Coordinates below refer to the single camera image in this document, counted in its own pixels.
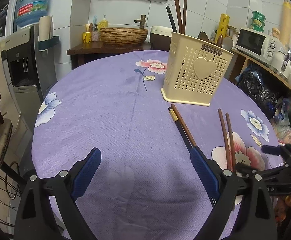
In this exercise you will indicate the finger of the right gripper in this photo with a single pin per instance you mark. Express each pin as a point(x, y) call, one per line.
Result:
point(283, 151)

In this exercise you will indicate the purple floral tablecloth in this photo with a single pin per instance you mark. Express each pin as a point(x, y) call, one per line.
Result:
point(145, 186)

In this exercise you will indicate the blue water jug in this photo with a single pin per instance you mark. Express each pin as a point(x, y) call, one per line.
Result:
point(30, 11)

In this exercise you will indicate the dark brown chopstick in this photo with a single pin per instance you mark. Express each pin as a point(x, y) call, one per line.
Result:
point(231, 141)

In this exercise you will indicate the woven basket sink basin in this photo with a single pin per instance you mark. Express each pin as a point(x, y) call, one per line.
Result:
point(123, 36)

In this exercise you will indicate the dark wooden sink cabinet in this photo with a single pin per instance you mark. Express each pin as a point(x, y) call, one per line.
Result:
point(85, 53)

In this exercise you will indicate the stack of green bowls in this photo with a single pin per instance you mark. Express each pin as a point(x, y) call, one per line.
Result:
point(257, 21)

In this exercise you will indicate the grey water dispenser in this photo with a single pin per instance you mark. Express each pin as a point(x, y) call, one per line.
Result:
point(32, 72)

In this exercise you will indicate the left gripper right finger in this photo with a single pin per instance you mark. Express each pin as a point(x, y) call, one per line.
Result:
point(255, 218)

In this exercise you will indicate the black gold-tipped chopstick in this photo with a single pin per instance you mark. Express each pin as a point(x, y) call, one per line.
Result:
point(202, 168)

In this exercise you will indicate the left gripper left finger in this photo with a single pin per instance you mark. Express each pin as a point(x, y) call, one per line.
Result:
point(35, 219)

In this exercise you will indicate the paper cup stack holder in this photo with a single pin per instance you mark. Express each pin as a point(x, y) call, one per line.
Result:
point(45, 38)

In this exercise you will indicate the colourful snack bag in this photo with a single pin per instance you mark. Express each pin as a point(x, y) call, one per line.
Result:
point(280, 121)

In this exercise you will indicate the bamboo style faucet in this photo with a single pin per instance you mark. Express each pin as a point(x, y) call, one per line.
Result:
point(141, 21)

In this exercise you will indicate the brown wooden chopstick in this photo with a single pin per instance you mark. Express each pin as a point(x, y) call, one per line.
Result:
point(178, 118)

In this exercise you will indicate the beige perforated utensil holder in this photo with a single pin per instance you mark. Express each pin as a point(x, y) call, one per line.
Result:
point(194, 71)

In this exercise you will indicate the rice cooker white brown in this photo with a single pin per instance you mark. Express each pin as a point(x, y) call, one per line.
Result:
point(160, 38)

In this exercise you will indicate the white electric kettle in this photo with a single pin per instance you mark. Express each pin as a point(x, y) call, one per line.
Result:
point(281, 63)

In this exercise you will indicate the yellow mug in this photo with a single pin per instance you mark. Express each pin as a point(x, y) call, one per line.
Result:
point(87, 37)

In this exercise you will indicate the tall stack paper cups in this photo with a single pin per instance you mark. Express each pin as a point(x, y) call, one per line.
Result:
point(285, 32)

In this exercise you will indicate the black trash bag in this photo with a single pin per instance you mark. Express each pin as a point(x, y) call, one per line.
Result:
point(260, 88)

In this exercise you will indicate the yellow soap dispenser bottle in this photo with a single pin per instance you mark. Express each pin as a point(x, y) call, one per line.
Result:
point(103, 23)

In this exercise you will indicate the reddish brown chopstick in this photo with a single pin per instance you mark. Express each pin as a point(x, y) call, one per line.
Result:
point(224, 133)

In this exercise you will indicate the light wooden shelf unit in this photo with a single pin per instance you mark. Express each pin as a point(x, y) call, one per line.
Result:
point(243, 61)

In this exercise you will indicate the white microwave oven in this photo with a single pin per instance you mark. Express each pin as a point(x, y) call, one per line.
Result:
point(258, 45)

